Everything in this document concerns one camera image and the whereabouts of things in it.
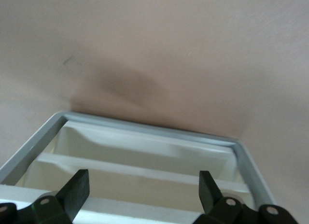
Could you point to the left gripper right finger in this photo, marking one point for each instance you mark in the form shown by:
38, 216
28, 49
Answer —
212, 204

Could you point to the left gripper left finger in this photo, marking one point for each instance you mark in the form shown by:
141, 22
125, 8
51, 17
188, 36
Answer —
72, 197

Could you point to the white drawer cabinet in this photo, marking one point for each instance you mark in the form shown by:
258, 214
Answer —
144, 129

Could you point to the brown table cover sheet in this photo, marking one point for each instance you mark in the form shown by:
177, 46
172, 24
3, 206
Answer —
154, 52

